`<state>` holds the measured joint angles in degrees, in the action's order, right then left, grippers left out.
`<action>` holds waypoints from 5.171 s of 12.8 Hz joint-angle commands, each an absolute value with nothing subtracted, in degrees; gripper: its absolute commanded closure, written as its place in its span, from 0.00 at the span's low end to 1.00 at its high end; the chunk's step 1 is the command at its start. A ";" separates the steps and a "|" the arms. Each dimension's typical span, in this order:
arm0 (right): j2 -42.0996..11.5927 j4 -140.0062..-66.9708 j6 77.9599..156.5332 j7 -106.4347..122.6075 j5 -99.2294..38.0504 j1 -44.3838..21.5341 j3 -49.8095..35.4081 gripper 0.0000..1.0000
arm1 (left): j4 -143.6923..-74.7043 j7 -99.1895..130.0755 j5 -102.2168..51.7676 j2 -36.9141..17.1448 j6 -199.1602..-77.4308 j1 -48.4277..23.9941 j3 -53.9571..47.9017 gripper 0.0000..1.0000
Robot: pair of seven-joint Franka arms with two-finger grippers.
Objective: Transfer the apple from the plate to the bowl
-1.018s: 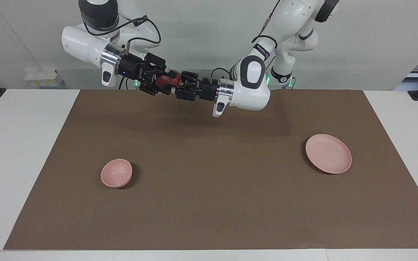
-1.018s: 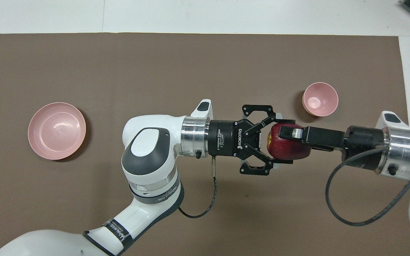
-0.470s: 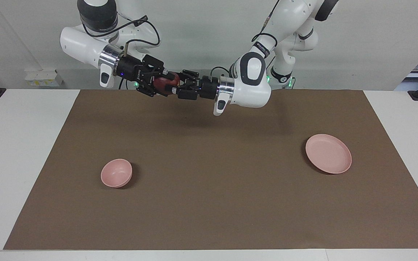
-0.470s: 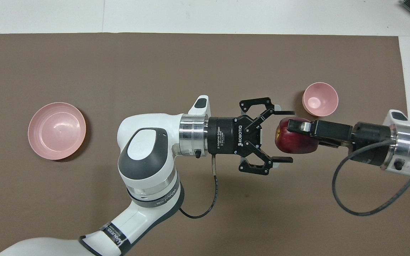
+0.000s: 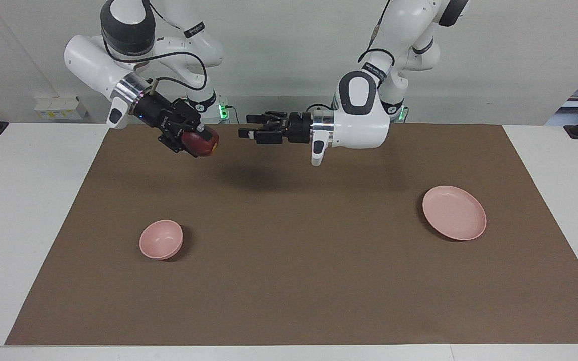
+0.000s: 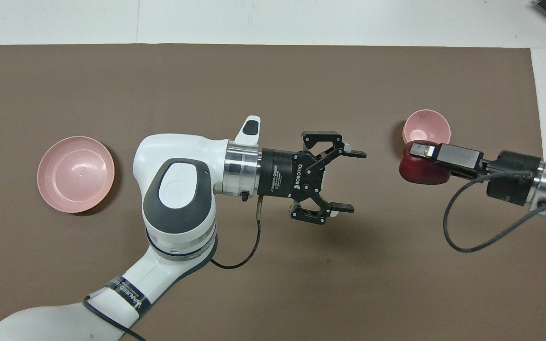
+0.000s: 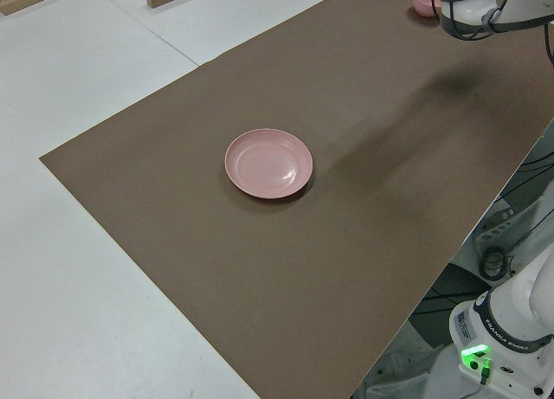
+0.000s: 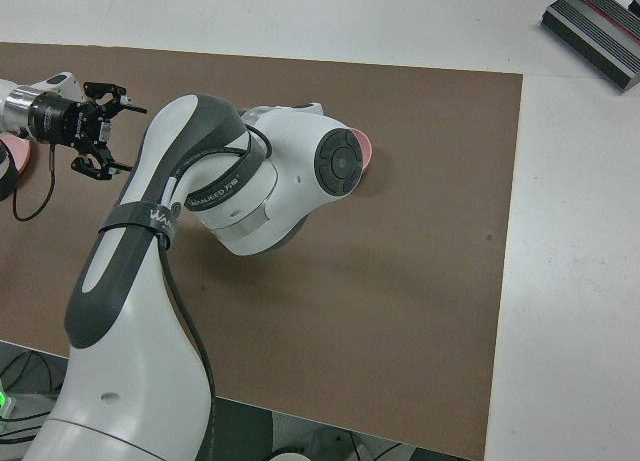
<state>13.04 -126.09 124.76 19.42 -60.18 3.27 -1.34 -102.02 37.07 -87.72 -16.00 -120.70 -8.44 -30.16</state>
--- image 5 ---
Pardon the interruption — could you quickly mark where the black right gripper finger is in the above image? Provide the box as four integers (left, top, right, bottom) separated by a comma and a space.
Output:
158, 129, 185, 153
171, 98, 207, 133

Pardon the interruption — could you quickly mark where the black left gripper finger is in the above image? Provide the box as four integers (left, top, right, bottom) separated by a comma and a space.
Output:
238, 128, 285, 146
247, 112, 290, 127

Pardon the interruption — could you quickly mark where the red apple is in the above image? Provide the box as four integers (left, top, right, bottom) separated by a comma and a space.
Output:
181, 125, 220, 158

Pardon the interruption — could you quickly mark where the pink bowl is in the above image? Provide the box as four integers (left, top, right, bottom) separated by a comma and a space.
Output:
139, 219, 184, 261

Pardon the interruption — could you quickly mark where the pink plate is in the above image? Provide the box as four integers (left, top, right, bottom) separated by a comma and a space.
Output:
422, 185, 487, 241

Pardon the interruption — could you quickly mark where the brown table mat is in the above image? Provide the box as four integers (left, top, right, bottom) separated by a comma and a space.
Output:
5, 124, 578, 346

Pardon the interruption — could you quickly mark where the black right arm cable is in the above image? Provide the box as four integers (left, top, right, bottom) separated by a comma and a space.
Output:
102, 3, 208, 96

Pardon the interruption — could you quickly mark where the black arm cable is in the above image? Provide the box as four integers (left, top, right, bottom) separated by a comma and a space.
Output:
102, 3, 208, 96
358, 0, 395, 68

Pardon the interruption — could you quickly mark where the white wall socket box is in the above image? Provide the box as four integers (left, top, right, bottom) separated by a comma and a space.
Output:
34, 97, 88, 120

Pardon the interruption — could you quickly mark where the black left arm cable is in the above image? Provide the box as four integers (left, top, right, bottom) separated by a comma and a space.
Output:
358, 0, 395, 68

